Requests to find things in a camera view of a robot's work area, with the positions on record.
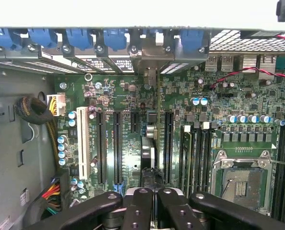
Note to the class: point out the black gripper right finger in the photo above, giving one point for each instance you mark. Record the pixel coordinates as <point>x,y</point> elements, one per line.
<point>173,210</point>

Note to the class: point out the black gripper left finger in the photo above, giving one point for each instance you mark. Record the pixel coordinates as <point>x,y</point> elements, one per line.
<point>140,210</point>

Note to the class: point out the RAM slot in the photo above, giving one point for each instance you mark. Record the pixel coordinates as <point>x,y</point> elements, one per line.
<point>197,155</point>
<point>207,155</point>
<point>280,167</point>

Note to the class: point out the long expansion slot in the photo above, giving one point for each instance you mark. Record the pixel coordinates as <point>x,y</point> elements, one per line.
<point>117,143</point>
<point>101,143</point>
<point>169,148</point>

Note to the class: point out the CPU socket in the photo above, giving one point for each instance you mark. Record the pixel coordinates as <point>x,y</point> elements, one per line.
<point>240,182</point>

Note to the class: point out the white expansion slot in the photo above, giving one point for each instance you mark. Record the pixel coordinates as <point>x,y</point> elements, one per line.
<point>83,143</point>

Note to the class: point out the short black expansion slot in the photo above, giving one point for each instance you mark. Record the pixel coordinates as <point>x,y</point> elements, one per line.
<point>134,122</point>

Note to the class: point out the green motherboard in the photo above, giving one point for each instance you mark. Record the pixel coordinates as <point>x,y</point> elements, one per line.
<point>113,95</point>

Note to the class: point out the locking lever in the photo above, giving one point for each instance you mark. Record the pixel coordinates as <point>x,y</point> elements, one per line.
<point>283,163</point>

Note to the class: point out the white power connector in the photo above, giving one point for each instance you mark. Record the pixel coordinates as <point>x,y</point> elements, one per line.
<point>58,105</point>

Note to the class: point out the silver slot blanking plate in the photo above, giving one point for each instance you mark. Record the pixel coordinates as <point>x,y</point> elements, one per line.
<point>37,64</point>
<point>174,68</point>

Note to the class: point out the open grey PC case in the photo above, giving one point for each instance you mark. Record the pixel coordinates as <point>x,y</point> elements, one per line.
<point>13,143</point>

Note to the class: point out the silver USB port block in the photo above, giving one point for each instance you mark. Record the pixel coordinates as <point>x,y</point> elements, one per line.
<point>219,63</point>

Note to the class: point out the silver ribbed port block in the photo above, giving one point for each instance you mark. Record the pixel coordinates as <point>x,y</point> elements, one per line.
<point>250,62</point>

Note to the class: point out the blue slot retention clip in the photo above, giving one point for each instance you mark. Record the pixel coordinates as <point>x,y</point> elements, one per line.
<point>42,37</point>
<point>192,39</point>
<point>3,37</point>
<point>78,38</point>
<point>114,39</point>

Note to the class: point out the black case fan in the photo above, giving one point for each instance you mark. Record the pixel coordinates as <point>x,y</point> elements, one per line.
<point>259,34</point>

